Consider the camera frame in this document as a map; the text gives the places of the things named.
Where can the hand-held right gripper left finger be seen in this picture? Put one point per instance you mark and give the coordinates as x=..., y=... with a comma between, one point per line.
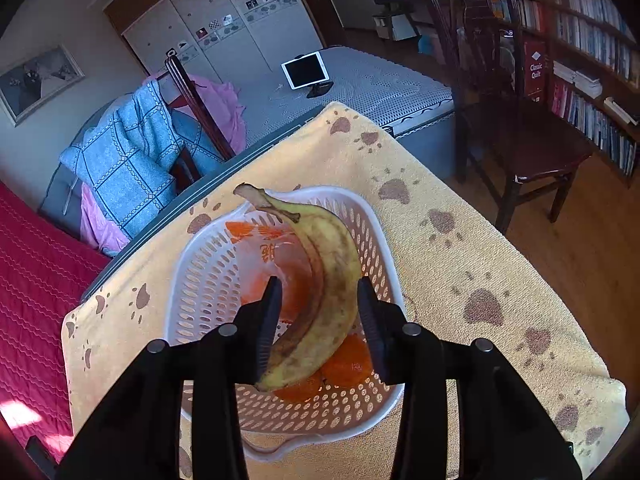
x=267, y=330

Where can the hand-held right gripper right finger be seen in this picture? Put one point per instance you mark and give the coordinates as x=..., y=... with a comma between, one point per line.
x=372, y=330

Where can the large orange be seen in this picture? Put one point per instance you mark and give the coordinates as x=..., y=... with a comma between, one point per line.
x=350, y=365

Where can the orange plastic snack bag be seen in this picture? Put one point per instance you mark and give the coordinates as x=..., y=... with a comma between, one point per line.
x=280, y=265

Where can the small orange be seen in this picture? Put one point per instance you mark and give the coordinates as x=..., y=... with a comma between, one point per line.
x=300, y=391

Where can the white plastic basket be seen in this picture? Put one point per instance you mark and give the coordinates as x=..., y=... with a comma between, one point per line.
x=210, y=280

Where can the yellow banana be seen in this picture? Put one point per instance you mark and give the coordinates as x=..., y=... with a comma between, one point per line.
x=330, y=260

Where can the yellow paw print towel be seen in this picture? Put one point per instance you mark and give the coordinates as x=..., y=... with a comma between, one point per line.
x=475, y=260

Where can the blue checked pillow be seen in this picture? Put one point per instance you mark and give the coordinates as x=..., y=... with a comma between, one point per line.
x=125, y=170

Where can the pink blanket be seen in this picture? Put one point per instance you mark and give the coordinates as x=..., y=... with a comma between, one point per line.
x=227, y=110

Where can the red quilted bedspread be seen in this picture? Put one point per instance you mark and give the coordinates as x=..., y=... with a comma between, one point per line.
x=35, y=285

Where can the dark wooden chair carved back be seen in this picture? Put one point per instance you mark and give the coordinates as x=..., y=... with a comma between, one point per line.
x=540, y=155

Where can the grey mattress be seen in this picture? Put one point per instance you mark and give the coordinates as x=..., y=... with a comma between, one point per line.
x=375, y=85

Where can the black tablet stand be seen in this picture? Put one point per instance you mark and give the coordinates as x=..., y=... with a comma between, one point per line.
x=320, y=89

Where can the dark wooden chair with slats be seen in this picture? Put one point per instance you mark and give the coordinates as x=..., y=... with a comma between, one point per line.
x=192, y=95

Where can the grey padded cushion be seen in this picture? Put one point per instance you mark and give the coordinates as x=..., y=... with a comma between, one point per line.
x=60, y=195

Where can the white tablet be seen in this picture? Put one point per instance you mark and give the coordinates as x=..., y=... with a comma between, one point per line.
x=305, y=71

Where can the red box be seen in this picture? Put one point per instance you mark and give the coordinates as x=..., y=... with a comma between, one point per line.
x=535, y=72

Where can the white wardrobe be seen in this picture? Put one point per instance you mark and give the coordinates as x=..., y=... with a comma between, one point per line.
x=200, y=10

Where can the dark side table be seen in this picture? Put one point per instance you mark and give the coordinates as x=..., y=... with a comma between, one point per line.
x=395, y=0

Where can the bookshelf with books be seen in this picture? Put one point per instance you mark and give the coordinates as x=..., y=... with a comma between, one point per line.
x=590, y=10

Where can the framed wall picture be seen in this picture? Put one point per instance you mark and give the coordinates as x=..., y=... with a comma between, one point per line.
x=40, y=85

